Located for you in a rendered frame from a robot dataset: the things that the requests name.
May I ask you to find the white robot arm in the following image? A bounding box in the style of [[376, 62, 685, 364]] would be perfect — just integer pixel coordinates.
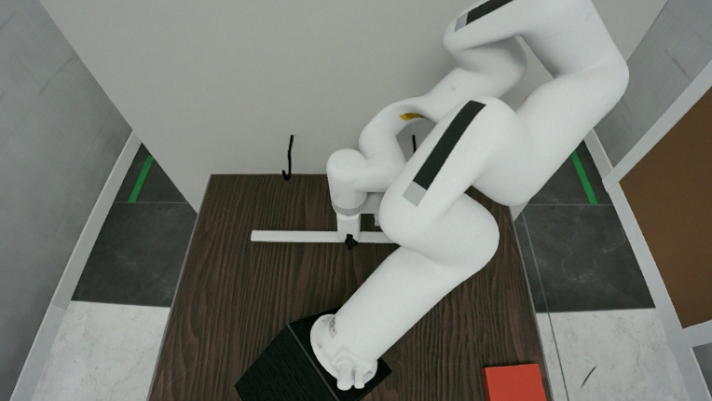
[[310, 0, 629, 390]]

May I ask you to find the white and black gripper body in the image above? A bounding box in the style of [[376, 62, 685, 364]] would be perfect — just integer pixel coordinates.
[[333, 207, 361, 242]]

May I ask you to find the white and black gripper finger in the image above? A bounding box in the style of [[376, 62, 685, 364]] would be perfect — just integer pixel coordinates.
[[345, 234, 358, 250]]

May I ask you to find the red flat block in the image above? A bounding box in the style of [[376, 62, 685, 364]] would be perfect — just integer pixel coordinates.
[[482, 364, 546, 401]]

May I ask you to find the light grey wall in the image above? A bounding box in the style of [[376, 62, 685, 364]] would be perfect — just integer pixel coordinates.
[[39, 0, 481, 214]]

